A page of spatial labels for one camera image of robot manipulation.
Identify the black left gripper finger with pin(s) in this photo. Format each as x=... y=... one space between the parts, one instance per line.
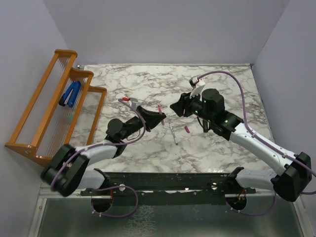
x=152 y=123
x=147 y=115

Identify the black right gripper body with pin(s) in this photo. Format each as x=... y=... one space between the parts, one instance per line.
x=194 y=107

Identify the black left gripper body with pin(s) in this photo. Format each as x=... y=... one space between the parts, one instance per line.
x=139 y=110

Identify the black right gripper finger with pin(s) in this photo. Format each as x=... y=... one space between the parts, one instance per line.
x=185 y=98
x=178 y=109

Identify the pink highlighter pen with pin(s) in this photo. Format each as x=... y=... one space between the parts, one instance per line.
x=160 y=112

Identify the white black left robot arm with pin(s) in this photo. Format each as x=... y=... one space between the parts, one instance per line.
x=66 y=171

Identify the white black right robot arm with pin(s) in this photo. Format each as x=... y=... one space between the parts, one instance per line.
x=290 y=173

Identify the black orange highlighter pen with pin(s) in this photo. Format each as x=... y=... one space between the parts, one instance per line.
x=205 y=126

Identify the green object in rack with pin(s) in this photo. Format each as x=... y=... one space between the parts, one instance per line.
x=70 y=118

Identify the blue stapler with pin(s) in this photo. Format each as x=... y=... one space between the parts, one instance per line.
x=70 y=96

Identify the orange wooden rack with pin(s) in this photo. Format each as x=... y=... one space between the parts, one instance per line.
x=43 y=128

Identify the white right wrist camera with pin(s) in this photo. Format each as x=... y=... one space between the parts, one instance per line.
x=197 y=85

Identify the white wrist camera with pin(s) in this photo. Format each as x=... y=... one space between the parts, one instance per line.
x=197 y=85
x=133 y=102

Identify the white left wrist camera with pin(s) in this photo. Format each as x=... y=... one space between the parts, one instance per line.
x=133 y=102

